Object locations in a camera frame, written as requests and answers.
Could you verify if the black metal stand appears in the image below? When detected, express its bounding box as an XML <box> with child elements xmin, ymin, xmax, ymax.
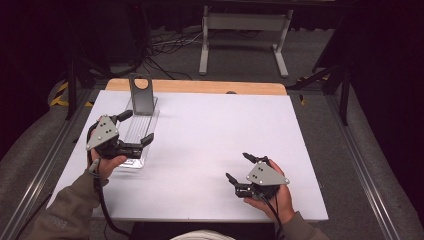
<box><xmin>63</xmin><ymin>58</ymin><xmax>113</xmax><ymax>122</ymax></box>
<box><xmin>285</xmin><ymin>61</ymin><xmax>352</xmax><ymax>127</ymax></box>

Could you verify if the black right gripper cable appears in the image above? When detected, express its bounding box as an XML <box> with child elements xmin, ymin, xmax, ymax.
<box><xmin>261</xmin><ymin>195</ymin><xmax>285</xmax><ymax>240</ymax></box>

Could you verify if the wooden table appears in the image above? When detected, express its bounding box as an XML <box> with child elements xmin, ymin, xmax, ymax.
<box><xmin>104</xmin><ymin>78</ymin><xmax>288</xmax><ymax>97</ymax></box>

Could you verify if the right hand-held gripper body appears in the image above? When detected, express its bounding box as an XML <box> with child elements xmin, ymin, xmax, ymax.
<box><xmin>234</xmin><ymin>160</ymin><xmax>291</xmax><ymax>202</ymax></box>

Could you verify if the aluminium floor rail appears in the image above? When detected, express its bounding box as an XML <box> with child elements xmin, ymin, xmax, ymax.
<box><xmin>0</xmin><ymin>89</ymin><xmax>96</xmax><ymax>240</ymax></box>
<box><xmin>323</xmin><ymin>94</ymin><xmax>403</xmax><ymax>240</ymax></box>

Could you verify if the person's left hand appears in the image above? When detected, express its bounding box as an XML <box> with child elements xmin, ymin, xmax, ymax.
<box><xmin>86</xmin><ymin>127</ymin><xmax>129</xmax><ymax>182</ymax></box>

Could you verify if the white board table cover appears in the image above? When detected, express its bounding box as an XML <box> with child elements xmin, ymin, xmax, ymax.
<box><xmin>43</xmin><ymin>89</ymin><xmax>330</xmax><ymax>223</ymax></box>

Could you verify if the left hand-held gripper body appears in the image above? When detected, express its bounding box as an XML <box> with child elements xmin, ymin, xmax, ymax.
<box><xmin>85</xmin><ymin>114</ymin><xmax>145</xmax><ymax>161</ymax></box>

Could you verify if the bundle of floor cables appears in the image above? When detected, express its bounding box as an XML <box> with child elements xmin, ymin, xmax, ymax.
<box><xmin>141</xmin><ymin>28</ymin><xmax>205</xmax><ymax>81</ymax></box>

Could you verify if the clear plastic packaging box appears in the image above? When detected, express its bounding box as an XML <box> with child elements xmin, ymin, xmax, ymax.
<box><xmin>114</xmin><ymin>95</ymin><xmax>161</xmax><ymax>171</ymax></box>

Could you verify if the grey phone case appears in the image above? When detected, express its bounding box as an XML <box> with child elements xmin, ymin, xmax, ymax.
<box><xmin>127</xmin><ymin>72</ymin><xmax>156</xmax><ymax>117</ymax></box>

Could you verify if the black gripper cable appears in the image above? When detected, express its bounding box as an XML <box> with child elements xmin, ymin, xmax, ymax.
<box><xmin>85</xmin><ymin>120</ymin><xmax>132</xmax><ymax>239</ymax></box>
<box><xmin>261</xmin><ymin>195</ymin><xmax>285</xmax><ymax>240</ymax></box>

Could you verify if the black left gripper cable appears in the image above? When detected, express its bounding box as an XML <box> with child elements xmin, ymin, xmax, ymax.
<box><xmin>85</xmin><ymin>120</ymin><xmax>132</xmax><ymax>239</ymax></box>

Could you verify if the white rounded object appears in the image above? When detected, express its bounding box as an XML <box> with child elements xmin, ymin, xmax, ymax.
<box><xmin>169</xmin><ymin>228</ymin><xmax>235</xmax><ymax>240</ymax></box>

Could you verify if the white metal frame stand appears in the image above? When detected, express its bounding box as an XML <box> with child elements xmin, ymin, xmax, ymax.
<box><xmin>198</xmin><ymin>4</ymin><xmax>295</xmax><ymax>80</ymax></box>

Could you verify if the person's right hand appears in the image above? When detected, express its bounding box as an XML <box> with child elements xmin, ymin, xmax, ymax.
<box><xmin>242</xmin><ymin>158</ymin><xmax>297</xmax><ymax>225</ymax></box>

